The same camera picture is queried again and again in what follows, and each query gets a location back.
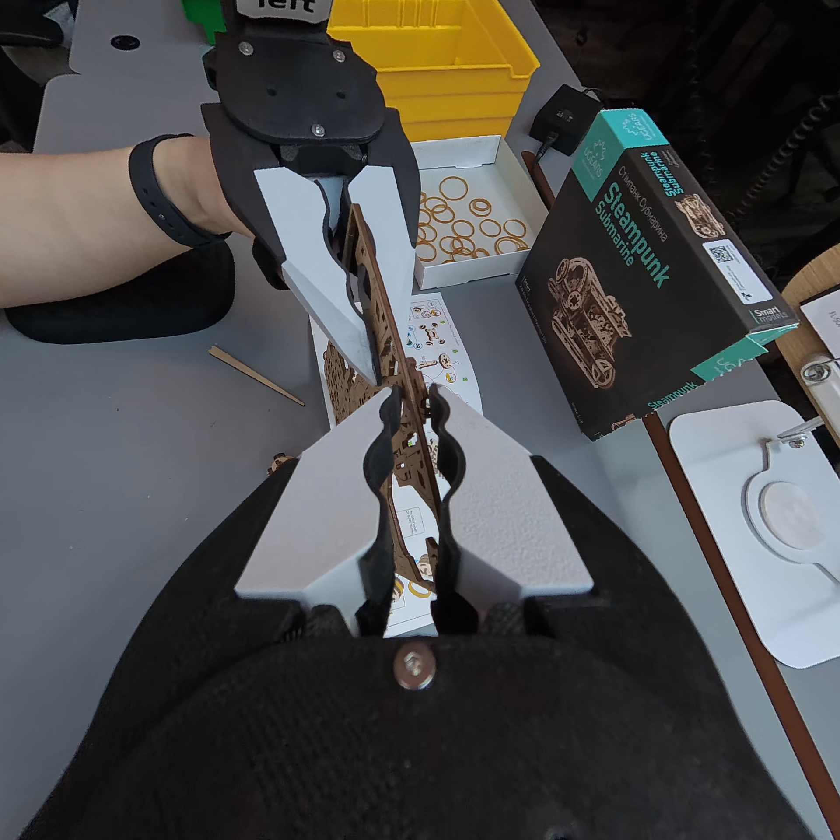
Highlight open instruction booklet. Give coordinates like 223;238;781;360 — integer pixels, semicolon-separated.
308;292;484;639

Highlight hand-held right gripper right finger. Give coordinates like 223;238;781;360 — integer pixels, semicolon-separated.
428;386;596;634

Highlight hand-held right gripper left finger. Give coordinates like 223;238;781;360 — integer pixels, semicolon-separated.
235;387;403;635

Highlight plywood parts sheet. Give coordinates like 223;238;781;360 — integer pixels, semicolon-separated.
325;203;448;586

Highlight black wristband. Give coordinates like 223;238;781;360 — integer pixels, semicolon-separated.
128;134;232;249

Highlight white document stand with sheet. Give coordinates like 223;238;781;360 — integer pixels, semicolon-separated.
666;243;840;670

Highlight white cardboard tray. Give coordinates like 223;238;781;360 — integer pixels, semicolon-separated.
410;134;549;291

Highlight green plastic bin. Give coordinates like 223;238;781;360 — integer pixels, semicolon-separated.
180;0;227;46

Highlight thin wooden stick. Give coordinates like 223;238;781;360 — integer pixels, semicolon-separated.
209;346;306;406

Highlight black power adapter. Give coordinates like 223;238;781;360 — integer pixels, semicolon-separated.
528;84;605;165

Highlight black model kit box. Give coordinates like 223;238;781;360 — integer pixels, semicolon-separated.
515;108;800;442

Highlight person's left forearm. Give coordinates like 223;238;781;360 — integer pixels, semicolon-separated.
0;147;178;309

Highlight pile of tan rubber bands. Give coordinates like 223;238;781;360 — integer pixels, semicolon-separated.
416;176;531;265

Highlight grey desk with grommet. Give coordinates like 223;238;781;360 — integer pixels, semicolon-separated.
69;0;221;78

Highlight printed instruction sheet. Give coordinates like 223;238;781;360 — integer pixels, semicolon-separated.
801;289;840;358

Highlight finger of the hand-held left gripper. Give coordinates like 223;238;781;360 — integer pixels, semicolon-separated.
336;163;419;296
253;167;383;388

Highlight yellow plastic bin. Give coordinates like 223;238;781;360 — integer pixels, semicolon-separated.
327;0;540;99
379;71;529;142

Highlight person's left hand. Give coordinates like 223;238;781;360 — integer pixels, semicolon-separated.
172;136;255;238

